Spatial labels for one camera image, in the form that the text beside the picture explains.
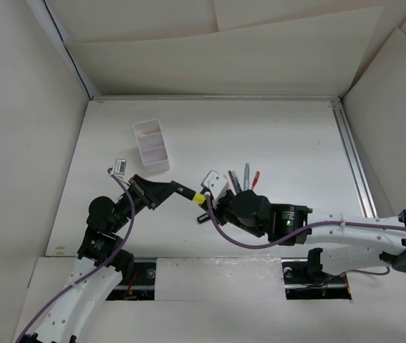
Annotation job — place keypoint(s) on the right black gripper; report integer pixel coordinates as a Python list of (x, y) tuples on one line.
[(216, 210)]

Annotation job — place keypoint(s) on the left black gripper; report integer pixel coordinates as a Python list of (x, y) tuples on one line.
[(154, 192)]

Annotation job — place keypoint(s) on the black yellow highlighter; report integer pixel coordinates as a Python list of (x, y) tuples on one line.
[(186, 192)]

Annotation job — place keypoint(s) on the black green highlighter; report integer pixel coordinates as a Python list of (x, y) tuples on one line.
[(203, 218)]

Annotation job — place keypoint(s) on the yellow highlighter cap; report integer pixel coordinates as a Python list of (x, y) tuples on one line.
[(199, 198)]

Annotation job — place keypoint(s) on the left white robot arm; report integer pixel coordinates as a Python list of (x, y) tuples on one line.
[(101, 262)]

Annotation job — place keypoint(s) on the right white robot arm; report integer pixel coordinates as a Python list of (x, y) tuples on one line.
[(341, 243)]

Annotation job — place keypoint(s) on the black blue pen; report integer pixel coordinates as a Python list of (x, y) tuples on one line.
[(235, 181)]

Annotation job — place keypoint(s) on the clear red pen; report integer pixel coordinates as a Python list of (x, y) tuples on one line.
[(255, 179)]

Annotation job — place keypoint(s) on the light blue mechanical pencil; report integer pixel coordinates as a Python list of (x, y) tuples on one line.
[(246, 178)]

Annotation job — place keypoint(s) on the white three-compartment organizer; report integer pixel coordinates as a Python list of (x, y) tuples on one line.
[(152, 149)]

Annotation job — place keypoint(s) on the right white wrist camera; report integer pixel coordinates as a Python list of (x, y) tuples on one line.
[(216, 185)]

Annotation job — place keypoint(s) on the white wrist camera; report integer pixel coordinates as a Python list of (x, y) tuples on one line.
[(216, 185), (119, 167)]

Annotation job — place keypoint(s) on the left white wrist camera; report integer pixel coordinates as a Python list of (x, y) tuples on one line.
[(119, 167)]

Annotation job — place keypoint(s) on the aluminium rail right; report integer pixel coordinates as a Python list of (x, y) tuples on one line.
[(359, 178)]

